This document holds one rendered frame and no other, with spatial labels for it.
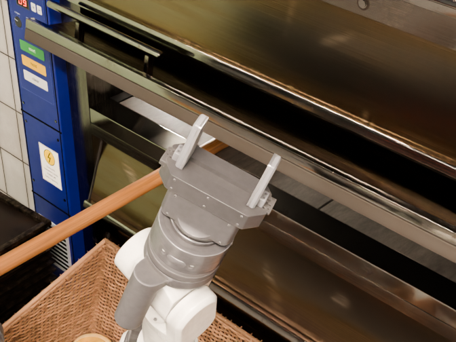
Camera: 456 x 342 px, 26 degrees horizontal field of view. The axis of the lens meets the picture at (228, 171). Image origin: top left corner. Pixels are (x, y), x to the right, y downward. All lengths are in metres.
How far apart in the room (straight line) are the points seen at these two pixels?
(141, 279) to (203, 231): 0.09
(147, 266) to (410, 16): 0.60
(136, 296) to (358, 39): 0.66
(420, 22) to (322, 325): 0.68
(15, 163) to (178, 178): 1.62
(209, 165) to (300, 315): 0.94
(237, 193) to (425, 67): 0.57
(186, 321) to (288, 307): 0.83
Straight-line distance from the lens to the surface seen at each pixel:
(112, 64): 1.82
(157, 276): 1.10
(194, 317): 1.14
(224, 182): 1.03
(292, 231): 1.86
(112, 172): 2.25
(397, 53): 1.55
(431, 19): 1.47
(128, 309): 1.14
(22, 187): 2.63
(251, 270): 2.00
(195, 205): 1.03
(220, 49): 1.77
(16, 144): 2.56
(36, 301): 2.29
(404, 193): 1.53
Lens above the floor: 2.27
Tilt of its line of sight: 34 degrees down
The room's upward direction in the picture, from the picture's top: straight up
